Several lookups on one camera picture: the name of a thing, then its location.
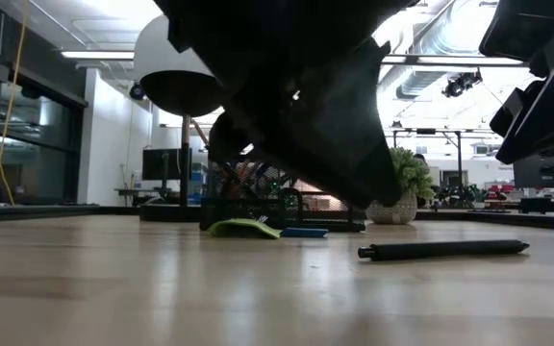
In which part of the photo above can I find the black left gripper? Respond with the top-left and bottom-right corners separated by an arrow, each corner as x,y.
154,0 -> 420,209

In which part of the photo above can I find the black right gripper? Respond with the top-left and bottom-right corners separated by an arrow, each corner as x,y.
478,0 -> 554,165

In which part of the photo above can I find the blue eraser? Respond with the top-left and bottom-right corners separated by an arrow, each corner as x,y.
281,227 -> 330,239

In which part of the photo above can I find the green sticky note pad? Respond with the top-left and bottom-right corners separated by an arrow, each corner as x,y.
208,218 -> 283,240

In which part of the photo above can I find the black scale pen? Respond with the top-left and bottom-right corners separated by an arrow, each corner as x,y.
357,238 -> 531,262

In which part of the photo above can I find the black mesh desk organizer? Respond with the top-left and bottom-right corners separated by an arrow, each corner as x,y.
198,158 -> 367,233

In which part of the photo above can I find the background wide black monitor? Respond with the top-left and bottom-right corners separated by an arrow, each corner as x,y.
512,152 -> 554,189

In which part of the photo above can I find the black ceiling spotlight cluster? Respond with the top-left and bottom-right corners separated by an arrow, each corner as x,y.
441,69 -> 484,100

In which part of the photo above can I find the artificial green potted plant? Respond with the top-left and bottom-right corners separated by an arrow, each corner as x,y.
365,146 -> 436,226

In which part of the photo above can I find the background monitor on stand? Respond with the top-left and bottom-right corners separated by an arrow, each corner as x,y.
141,147 -> 194,191

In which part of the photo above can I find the white globe desk lamp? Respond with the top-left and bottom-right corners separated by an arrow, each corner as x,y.
134,13 -> 225,223

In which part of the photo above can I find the black background rig frame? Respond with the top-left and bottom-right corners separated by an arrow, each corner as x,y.
391,127 -> 465,188

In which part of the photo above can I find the silver ceiling air duct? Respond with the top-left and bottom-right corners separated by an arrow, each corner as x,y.
394,0 -> 488,101

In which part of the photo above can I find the black aluminium table frame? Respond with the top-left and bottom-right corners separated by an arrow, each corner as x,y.
0,204 -> 554,233

